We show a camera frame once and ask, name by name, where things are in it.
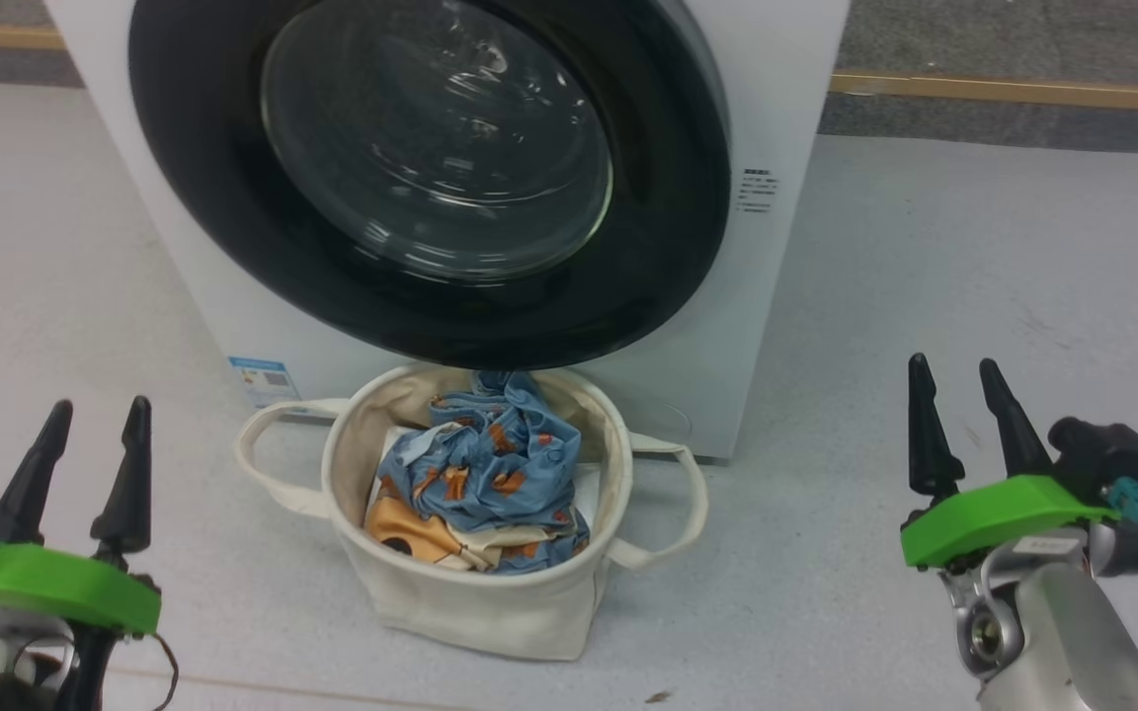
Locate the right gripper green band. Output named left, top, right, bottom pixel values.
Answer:
left=902, top=353, right=1120, bottom=677

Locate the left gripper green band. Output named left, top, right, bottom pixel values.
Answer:
left=0, top=395, right=162, bottom=692

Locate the black round glass washer door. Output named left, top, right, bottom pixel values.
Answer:
left=127, top=0, right=733, bottom=371

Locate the orange and cream garment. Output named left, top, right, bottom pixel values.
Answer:
left=364, top=474, right=530, bottom=572

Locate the blue patterned garment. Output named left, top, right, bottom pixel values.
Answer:
left=371, top=370, right=592, bottom=576

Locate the white front-load washing machine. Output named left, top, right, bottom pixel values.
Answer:
left=43, top=0, right=852, bottom=460

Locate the white folded basket liner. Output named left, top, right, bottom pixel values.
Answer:
left=371, top=425, right=602, bottom=524

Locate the cream canvas laundry basket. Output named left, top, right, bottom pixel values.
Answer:
left=235, top=363, right=710, bottom=661

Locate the blue energy label sticker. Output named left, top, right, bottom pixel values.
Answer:
left=228, top=355, right=291, bottom=409

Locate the thin left arm cable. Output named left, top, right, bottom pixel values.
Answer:
left=120, top=632, right=180, bottom=711

